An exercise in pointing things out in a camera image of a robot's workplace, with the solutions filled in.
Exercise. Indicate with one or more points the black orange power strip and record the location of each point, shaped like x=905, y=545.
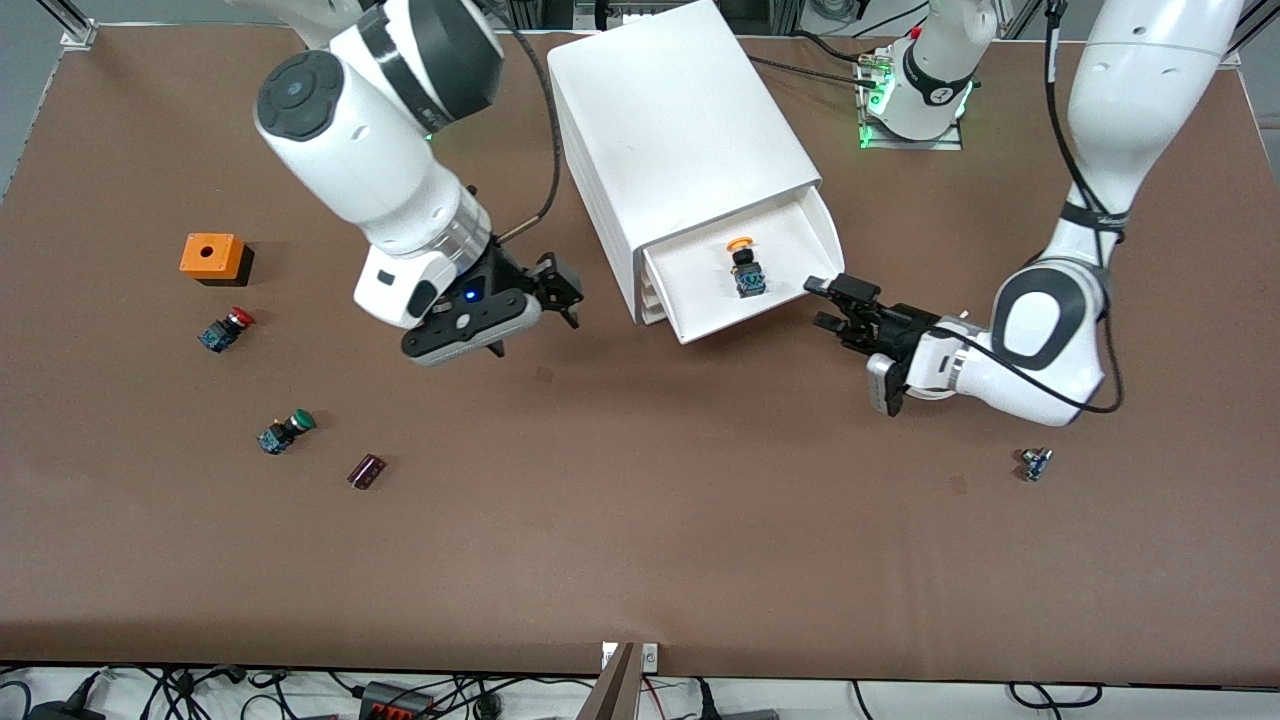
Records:
x=395, y=705

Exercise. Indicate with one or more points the black plug adapter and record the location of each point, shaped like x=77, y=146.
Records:
x=60, y=712

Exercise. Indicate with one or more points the brown camera pole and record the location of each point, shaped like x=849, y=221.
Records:
x=612, y=695

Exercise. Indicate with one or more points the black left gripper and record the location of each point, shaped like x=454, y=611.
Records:
x=893, y=326

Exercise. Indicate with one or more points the dark purple capacitor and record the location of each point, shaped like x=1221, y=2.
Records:
x=366, y=472

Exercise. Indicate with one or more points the green push button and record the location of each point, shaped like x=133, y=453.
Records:
x=280, y=435

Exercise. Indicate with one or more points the white drawer cabinet housing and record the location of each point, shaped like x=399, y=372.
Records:
x=680, y=120

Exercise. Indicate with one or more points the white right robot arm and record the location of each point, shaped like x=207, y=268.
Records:
x=370, y=160

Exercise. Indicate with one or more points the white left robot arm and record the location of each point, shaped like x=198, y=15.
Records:
x=1120, y=100

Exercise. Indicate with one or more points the red push button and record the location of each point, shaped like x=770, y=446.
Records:
x=222, y=332

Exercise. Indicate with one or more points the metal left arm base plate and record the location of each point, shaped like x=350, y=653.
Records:
x=955, y=144

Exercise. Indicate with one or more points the orange button enclosure box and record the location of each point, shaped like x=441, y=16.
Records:
x=208, y=255

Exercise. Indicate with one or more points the small white bracket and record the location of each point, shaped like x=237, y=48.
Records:
x=650, y=657
x=607, y=655

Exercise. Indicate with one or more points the aluminium frame profile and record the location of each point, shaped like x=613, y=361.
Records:
x=82, y=35
x=1018, y=20

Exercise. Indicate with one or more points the orange push button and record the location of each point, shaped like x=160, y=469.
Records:
x=748, y=275

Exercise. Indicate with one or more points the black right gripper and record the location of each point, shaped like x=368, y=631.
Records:
x=507, y=272

